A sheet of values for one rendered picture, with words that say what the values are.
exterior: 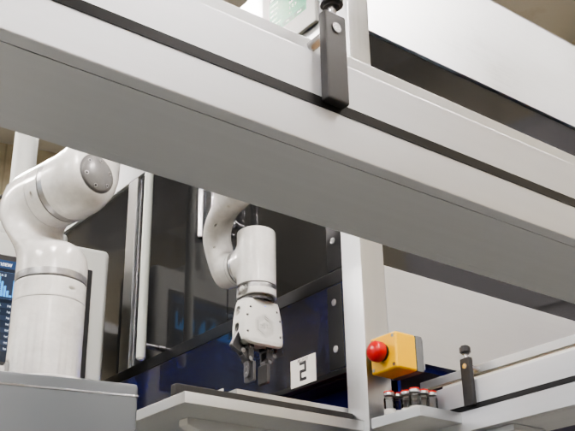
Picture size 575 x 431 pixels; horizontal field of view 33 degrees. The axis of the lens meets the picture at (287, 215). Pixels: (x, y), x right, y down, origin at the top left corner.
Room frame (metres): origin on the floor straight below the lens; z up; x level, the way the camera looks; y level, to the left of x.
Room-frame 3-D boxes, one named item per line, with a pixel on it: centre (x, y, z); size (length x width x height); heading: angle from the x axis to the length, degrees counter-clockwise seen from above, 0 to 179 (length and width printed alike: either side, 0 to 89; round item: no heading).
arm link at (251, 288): (1.93, 0.07, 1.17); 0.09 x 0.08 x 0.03; 128
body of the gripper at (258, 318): (1.93, 0.07, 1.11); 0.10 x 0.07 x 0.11; 128
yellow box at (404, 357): (1.81, -0.20, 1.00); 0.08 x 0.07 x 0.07; 128
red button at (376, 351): (1.78, -0.17, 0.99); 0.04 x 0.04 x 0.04; 38
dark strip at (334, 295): (1.91, -0.10, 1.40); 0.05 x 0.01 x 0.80; 38
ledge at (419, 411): (1.83, -0.25, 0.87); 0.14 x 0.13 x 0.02; 128
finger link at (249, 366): (1.91, 0.09, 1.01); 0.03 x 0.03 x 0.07; 38
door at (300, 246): (2.07, 0.01, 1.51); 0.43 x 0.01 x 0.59; 38
